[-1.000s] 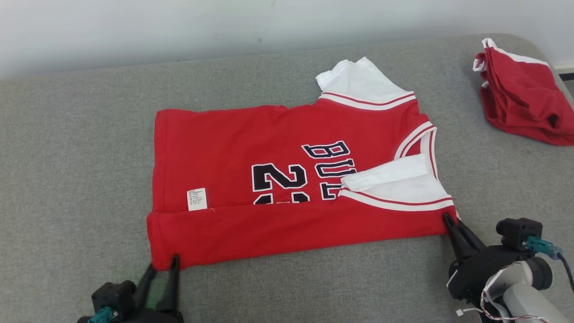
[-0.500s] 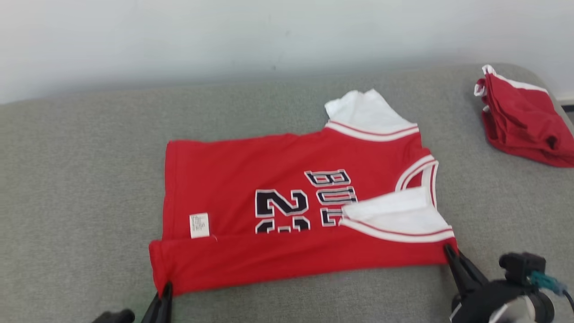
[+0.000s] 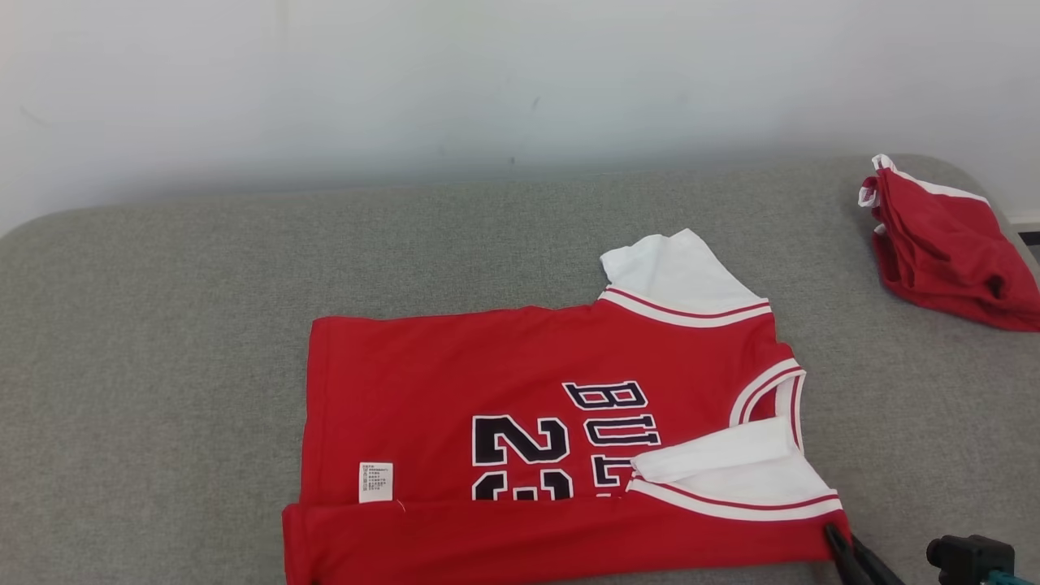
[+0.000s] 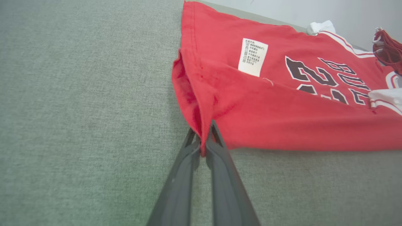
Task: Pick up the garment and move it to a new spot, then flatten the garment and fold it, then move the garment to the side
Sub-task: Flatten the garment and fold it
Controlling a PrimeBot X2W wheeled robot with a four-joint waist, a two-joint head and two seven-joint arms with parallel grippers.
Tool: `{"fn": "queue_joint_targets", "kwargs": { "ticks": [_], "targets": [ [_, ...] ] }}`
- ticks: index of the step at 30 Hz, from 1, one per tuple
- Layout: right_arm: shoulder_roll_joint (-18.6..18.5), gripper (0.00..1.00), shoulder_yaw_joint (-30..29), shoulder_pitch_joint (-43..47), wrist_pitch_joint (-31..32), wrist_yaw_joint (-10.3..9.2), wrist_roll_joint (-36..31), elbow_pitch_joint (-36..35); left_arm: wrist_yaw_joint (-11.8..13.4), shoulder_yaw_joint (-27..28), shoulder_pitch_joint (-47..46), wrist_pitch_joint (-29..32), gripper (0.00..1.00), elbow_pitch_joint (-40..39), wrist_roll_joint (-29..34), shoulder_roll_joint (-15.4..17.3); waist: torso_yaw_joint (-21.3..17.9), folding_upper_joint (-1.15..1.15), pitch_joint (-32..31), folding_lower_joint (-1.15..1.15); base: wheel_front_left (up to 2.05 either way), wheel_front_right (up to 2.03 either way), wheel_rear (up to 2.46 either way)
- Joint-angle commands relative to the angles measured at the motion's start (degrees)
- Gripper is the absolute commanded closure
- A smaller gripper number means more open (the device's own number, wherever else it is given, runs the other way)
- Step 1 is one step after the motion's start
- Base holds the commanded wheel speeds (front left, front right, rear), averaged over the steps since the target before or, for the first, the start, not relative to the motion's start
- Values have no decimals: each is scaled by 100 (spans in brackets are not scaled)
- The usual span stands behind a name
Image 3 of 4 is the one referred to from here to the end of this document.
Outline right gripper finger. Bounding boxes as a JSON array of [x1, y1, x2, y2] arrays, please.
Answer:
[[851, 536, 908, 585], [823, 523, 877, 585]]

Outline red shorts with white stripe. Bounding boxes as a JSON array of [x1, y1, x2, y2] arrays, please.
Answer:
[[857, 154, 1040, 333]]

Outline red basketball jersey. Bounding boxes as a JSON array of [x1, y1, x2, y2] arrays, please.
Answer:
[[281, 228, 854, 585]]

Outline grey fabric sofa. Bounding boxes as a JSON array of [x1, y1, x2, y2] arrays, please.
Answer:
[[0, 153, 1040, 585]]

